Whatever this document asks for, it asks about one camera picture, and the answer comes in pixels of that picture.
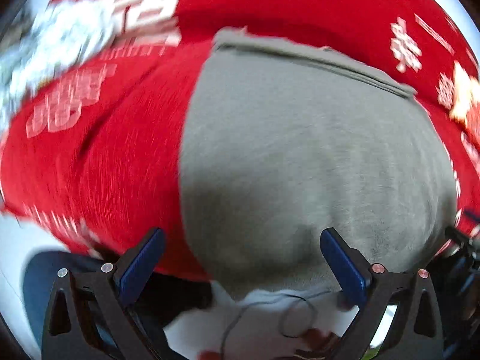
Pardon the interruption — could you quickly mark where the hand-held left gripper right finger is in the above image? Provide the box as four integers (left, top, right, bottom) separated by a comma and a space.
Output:
320, 227, 445, 360

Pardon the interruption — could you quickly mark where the red cushion with cream fringe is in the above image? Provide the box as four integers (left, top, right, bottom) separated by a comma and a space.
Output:
448, 62, 480, 136

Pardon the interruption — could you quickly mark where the thin grey cable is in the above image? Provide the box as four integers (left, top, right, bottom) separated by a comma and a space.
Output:
220, 293, 320, 360

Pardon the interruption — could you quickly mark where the grey knit sweater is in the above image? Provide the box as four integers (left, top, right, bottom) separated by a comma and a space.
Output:
179, 28, 459, 302

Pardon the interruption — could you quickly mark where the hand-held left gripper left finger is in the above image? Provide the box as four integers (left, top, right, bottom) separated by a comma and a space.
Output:
40, 227, 166, 360

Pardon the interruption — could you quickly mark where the white floral cloth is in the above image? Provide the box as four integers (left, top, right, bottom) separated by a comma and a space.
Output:
0, 0, 124, 121

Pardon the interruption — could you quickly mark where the red printed blanket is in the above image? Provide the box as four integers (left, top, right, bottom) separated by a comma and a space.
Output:
0, 0, 480, 282

